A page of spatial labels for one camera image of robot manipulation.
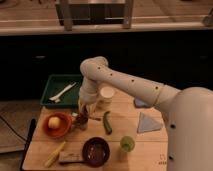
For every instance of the orange bowl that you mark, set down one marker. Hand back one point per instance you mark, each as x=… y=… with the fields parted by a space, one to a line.
x=65 y=125

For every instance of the brown scrub brush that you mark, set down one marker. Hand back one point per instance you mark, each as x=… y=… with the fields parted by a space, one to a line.
x=67 y=158

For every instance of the yellow lemon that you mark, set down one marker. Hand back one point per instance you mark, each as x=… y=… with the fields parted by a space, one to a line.
x=54 y=122

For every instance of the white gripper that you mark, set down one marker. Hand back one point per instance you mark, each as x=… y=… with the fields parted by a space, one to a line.
x=88 y=94

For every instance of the blue sponge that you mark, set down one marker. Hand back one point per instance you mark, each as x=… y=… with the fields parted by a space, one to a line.
x=140 y=104

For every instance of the dark maroon bowl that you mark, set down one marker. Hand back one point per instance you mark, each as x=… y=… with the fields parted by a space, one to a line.
x=95 y=152

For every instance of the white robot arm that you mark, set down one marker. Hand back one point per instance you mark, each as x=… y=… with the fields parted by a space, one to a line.
x=189 y=112

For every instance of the green cucumber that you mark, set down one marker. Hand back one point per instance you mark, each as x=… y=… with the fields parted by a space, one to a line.
x=106 y=123

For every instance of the metal frame stand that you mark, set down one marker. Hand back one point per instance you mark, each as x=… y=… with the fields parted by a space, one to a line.
x=94 y=12

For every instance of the white cylindrical container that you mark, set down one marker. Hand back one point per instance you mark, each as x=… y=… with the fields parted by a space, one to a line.
x=105 y=97

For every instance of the white plastic spatula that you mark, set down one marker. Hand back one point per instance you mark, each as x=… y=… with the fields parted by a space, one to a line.
x=56 y=98

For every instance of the green plastic tray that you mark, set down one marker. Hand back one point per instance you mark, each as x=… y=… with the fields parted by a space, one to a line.
x=55 y=84

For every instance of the blue folded cloth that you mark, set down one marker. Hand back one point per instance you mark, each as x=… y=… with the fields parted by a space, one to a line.
x=148 y=124

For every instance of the green plastic cup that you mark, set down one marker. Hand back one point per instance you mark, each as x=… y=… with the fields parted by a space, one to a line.
x=127 y=144

